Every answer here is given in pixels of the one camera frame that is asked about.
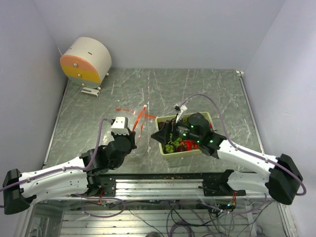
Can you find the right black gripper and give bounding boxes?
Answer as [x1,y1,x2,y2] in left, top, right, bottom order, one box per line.
[151,113,201,144]

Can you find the clear zip bag orange zipper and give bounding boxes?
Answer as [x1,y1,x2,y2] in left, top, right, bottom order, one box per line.
[102,105,156,156]

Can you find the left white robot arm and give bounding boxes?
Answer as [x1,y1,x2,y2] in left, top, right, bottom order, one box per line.
[1,131,136,215]

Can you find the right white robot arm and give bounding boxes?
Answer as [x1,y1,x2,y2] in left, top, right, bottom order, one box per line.
[151,113,303,205]

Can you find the dark purple plum top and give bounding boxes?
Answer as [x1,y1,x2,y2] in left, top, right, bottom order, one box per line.
[158,121,166,130]

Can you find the dark purple plum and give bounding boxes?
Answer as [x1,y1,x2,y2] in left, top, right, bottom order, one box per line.
[158,121,166,130]
[177,145,187,152]

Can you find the small green grape bunch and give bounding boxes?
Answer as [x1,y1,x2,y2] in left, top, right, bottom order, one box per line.
[164,144,175,154]

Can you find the dark purple plum bottom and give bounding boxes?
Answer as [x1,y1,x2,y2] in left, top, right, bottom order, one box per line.
[177,145,187,152]

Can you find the cream plastic basket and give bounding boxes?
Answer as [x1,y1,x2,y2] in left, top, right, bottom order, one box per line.
[155,112,213,158]

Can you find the round pastel drawer cabinet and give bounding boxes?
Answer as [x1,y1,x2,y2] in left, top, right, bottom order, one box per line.
[60,37,112,89]

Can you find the white corner clip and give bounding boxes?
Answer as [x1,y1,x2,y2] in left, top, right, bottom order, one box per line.
[236,70,244,76]

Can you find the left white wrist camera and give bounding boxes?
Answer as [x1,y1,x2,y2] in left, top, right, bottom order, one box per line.
[111,117,128,133]

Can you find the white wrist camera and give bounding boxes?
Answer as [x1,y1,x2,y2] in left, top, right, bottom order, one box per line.
[111,117,128,133]
[174,104,188,123]

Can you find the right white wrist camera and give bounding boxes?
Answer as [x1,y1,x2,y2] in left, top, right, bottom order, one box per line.
[174,104,188,123]

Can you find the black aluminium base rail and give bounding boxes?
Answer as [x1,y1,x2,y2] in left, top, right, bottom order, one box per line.
[83,170,246,199]

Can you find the small white metal bracket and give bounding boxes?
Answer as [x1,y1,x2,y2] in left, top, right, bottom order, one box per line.
[81,87,100,97]

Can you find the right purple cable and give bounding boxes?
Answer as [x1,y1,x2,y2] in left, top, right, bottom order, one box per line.
[179,93,307,196]

